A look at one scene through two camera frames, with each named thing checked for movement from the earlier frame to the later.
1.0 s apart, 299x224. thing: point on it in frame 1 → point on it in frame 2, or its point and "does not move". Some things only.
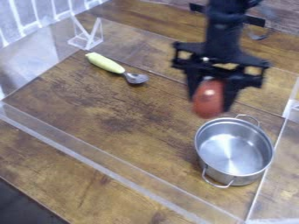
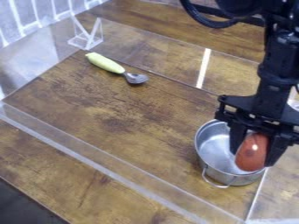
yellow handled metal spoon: (110, 65) does not move
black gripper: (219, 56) → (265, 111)
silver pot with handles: (235, 149) does not move
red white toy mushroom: (208, 97) → (251, 151)
